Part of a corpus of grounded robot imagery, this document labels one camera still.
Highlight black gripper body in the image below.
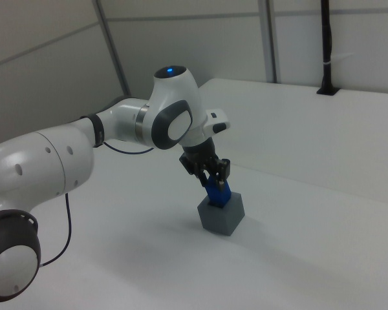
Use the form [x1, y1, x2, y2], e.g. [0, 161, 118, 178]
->
[180, 138, 219, 176]

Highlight blue block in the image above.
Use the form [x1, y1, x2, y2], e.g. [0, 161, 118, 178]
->
[204, 176, 233, 209]

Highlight grey hollow cuboid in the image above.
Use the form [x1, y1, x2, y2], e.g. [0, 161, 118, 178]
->
[197, 191, 246, 237]

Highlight black pole with base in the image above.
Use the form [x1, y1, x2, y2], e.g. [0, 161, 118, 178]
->
[316, 0, 340, 97]

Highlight grey partition post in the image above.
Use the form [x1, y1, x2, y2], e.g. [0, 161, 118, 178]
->
[257, 0, 278, 84]
[92, 0, 132, 98]

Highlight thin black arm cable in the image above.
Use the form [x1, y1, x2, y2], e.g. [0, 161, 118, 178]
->
[41, 140, 157, 268]

